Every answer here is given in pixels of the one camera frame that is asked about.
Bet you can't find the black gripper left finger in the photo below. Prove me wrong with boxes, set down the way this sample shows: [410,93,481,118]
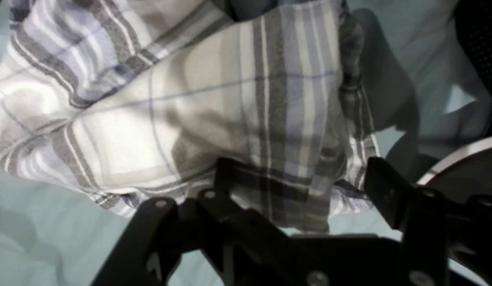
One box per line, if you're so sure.
[215,158,235,195]

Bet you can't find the light blue bed sheet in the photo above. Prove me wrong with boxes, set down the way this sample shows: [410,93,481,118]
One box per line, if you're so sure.
[0,0,492,286]

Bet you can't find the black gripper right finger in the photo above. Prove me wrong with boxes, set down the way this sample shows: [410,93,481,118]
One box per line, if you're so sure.
[366,157,413,228]

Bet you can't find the checked white blue trousers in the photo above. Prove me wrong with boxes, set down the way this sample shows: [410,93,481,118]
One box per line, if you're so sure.
[0,0,378,231]

